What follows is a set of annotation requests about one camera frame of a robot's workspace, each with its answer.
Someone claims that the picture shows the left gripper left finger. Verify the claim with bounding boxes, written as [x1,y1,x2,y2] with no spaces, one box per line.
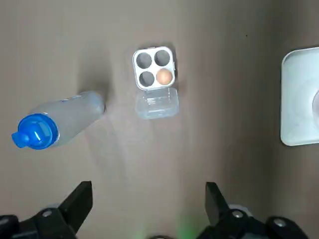
[0,181,93,239]

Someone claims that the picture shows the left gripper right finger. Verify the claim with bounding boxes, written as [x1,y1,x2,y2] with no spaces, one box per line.
[199,181,306,239]

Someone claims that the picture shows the white egg box clear lid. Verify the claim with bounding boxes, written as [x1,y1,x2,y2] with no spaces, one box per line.
[132,46,180,120]

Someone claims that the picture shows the cream rectangular tray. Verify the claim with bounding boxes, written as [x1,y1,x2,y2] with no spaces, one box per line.
[280,46,319,147]

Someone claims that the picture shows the brown egg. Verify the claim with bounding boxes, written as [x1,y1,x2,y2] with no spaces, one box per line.
[157,69,173,85]

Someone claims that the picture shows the clear bottle blue cap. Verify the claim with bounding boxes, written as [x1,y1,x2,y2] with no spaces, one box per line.
[10,90,106,150]

